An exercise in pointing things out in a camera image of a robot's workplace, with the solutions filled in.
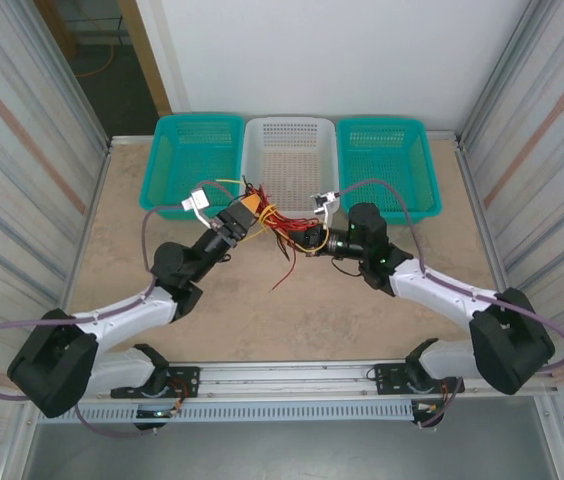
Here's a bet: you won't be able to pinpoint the orange floor cable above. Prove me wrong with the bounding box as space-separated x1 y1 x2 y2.
74 43 119 79

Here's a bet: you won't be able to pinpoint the white plastic basket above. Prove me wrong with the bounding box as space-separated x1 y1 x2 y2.
238 116 341 224

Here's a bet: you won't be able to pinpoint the grey slotted cable duct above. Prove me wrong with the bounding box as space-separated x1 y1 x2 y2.
36 402 416 424

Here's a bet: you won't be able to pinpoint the red base wires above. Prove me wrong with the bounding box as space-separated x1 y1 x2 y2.
411 378 463 416
169 378 198 416

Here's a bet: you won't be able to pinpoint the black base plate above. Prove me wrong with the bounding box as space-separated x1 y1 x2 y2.
110 366 201 400
372 363 465 396

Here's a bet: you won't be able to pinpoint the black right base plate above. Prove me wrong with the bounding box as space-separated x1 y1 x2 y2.
372 363 465 396

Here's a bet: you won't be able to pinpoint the wooden door frame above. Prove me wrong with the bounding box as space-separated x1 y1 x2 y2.
116 0 173 114

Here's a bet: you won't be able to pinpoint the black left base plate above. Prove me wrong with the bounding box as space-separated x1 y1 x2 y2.
110 366 201 400

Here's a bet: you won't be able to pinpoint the grey metal shelf panel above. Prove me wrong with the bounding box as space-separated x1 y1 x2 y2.
11 397 564 480

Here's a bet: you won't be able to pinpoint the wooden furniture piece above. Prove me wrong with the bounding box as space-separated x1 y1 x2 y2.
34 0 81 59

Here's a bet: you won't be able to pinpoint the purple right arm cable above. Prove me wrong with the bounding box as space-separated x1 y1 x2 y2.
334 178 564 429

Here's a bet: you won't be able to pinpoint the red left base wires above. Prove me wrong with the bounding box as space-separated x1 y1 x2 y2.
169 378 198 416

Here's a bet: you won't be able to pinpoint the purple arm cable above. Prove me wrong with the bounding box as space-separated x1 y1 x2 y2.
0 179 236 439
334 178 564 429

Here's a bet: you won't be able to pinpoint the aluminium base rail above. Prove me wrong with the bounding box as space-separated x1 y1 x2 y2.
81 360 561 401

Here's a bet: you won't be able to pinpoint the teal plastic basket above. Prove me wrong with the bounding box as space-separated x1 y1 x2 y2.
335 117 443 226
139 114 247 224

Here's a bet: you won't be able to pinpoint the red right base wires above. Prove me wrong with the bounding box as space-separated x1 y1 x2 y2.
411 378 463 416

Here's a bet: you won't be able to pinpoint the thin black right gripper cable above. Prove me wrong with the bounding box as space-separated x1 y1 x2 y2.
329 254 378 279

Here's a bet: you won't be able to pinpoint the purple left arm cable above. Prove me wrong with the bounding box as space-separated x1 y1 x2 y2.
0 179 236 439

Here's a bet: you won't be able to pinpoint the aluminium frame post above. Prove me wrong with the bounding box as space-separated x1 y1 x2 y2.
461 0 543 139
31 0 113 151

